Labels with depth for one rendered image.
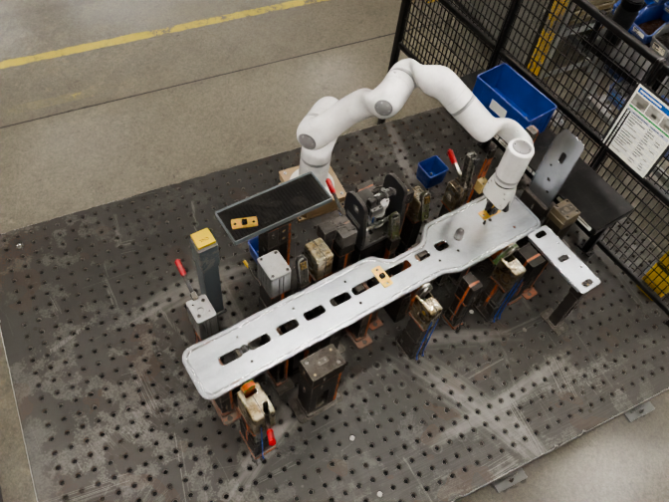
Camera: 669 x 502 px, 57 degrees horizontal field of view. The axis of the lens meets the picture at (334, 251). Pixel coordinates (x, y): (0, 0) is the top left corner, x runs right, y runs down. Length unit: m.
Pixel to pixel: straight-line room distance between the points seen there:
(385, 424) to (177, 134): 2.35
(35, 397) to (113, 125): 2.09
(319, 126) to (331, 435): 1.07
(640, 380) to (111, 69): 3.51
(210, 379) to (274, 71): 2.77
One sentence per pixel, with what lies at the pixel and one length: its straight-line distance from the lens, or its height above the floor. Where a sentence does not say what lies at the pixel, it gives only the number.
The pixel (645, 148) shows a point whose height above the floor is 1.26.
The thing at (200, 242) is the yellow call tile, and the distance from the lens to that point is 1.99.
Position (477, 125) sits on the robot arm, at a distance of 2.00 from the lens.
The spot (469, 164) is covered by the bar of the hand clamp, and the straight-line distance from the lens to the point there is 2.27.
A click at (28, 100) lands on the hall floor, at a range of 4.33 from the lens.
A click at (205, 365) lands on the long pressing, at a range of 1.96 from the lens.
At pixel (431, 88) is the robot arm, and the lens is 1.97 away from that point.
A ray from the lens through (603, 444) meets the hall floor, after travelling 3.28.
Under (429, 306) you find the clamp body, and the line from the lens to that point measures 2.05.
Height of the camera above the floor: 2.79
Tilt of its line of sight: 56 degrees down
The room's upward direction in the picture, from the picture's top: 9 degrees clockwise
